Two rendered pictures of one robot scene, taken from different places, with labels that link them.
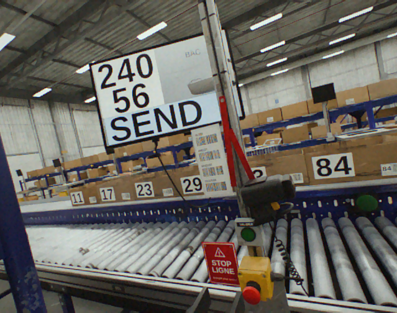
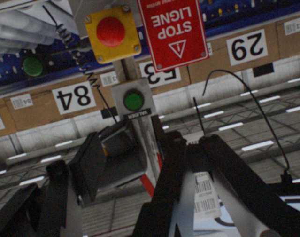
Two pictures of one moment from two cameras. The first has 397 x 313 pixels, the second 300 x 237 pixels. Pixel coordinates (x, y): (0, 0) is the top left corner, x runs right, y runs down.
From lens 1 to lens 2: 36 cm
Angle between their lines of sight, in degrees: 32
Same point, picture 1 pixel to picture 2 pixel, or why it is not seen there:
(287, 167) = not seen: hidden behind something
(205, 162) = (201, 179)
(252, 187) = (130, 178)
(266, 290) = (92, 36)
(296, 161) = (111, 99)
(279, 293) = (79, 7)
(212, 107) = not seen: hidden behind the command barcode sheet
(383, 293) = not seen: outside the picture
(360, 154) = (52, 113)
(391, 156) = (27, 114)
